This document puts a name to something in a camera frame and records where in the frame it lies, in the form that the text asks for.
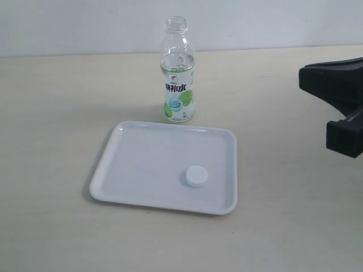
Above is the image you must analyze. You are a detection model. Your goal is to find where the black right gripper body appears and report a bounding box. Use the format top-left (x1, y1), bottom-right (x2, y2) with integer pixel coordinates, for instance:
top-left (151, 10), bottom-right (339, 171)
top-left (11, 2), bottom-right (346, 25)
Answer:
top-left (326, 107), bottom-right (362, 158)

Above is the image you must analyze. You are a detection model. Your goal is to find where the white bottle cap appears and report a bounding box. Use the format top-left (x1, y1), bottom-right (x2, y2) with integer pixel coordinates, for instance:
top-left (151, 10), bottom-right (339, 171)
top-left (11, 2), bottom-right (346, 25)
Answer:
top-left (185, 165), bottom-right (208, 188)

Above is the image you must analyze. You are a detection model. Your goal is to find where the clear plastic drink bottle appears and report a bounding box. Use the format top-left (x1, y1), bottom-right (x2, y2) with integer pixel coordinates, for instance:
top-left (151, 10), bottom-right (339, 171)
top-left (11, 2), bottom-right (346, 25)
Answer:
top-left (159, 16), bottom-right (196, 123)

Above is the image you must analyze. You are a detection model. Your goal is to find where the white plastic tray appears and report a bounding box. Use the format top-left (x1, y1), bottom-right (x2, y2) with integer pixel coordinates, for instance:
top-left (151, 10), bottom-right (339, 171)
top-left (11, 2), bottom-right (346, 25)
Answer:
top-left (89, 121), bottom-right (238, 215)

